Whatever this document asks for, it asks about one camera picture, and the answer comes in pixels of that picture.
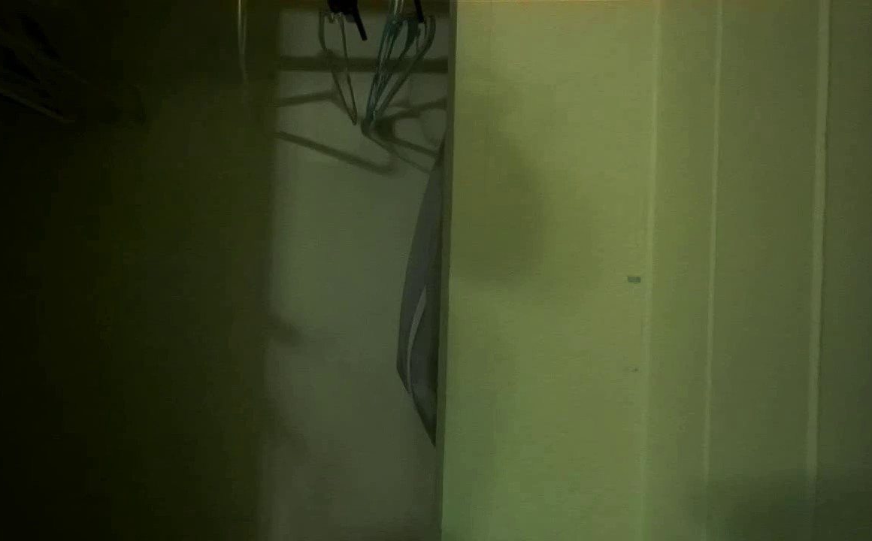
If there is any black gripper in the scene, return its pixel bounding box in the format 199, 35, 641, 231
318, 0, 374, 45

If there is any blue plastic coat hanger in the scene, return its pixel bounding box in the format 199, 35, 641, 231
359, 0, 448, 153

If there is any closet hanging rod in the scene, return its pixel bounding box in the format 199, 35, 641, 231
273, 55, 452, 75

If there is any grey hanging garment bag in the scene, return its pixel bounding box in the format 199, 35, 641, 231
393, 137, 452, 446

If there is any cream panelled closet door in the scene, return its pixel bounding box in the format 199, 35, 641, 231
438, 0, 872, 541

